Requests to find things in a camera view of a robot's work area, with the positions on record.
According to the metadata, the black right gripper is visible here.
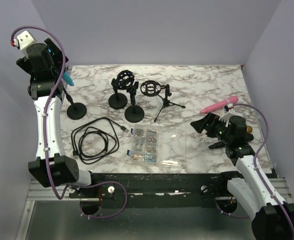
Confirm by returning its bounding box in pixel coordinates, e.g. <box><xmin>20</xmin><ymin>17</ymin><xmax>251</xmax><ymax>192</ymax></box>
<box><xmin>191</xmin><ymin>111</ymin><xmax>233</xmax><ymax>144</ymax></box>

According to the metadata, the blue microphone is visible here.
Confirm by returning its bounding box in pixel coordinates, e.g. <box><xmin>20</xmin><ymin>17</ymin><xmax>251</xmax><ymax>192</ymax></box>
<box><xmin>48</xmin><ymin>48</ymin><xmax>75</xmax><ymax>87</ymax></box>

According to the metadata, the black microphone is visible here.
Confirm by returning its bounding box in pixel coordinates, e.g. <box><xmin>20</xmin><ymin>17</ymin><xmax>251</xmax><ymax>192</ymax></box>
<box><xmin>209</xmin><ymin>134</ymin><xmax>254</xmax><ymax>150</ymax></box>

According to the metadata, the pink microphone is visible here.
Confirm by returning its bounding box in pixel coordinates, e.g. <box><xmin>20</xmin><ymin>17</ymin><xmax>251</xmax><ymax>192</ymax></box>
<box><xmin>200</xmin><ymin>95</ymin><xmax>239</xmax><ymax>114</ymax></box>

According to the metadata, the gold microphone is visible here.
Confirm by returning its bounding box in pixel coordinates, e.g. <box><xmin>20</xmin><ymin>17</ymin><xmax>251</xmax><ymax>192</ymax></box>
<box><xmin>246</xmin><ymin>125</ymin><xmax>253</xmax><ymax>134</ymax></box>

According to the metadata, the black clip round-base stand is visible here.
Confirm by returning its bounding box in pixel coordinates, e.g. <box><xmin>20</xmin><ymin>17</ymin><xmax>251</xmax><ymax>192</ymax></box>
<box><xmin>16</xmin><ymin>56</ymin><xmax>87</xmax><ymax>120</ymax></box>

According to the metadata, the black tripod shock-mount stand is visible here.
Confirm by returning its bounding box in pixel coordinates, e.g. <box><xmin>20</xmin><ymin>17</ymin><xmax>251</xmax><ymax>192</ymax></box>
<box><xmin>140</xmin><ymin>80</ymin><xmax>186</xmax><ymax>122</ymax></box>

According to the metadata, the black shock-mount round-base stand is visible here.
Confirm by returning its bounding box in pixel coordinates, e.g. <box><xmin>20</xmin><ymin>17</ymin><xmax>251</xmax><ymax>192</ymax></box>
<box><xmin>108</xmin><ymin>70</ymin><xmax>135</xmax><ymax>110</ymax></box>

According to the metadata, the black round-base mic stand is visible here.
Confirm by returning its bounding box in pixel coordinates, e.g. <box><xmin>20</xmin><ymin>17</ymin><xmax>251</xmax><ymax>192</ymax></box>
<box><xmin>124</xmin><ymin>81</ymin><xmax>145</xmax><ymax>123</ymax></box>

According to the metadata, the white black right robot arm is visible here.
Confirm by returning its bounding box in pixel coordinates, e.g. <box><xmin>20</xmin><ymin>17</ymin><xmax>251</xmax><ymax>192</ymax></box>
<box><xmin>190</xmin><ymin>112</ymin><xmax>294</xmax><ymax>240</ymax></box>

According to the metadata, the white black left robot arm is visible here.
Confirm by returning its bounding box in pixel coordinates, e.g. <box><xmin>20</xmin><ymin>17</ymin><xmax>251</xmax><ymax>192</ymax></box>
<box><xmin>14</xmin><ymin>33</ymin><xmax>98</xmax><ymax>198</ymax></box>

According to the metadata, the clear plastic screw box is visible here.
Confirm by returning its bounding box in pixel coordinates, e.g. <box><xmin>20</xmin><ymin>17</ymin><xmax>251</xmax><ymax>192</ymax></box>
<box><xmin>127</xmin><ymin>124</ymin><xmax>187</xmax><ymax>169</ymax></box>

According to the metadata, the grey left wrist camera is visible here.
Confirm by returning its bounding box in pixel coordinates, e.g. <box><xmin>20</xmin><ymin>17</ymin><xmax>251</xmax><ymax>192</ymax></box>
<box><xmin>10</xmin><ymin>30</ymin><xmax>37</xmax><ymax>58</ymax></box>

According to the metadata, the black usb cable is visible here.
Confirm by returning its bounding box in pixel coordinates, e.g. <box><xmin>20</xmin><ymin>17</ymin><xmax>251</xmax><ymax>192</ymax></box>
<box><xmin>71</xmin><ymin>117</ymin><xmax>129</xmax><ymax>165</ymax></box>

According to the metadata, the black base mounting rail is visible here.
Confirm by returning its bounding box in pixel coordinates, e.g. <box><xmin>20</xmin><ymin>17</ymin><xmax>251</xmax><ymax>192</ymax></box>
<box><xmin>38</xmin><ymin>171</ymin><xmax>279</xmax><ymax>210</ymax></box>

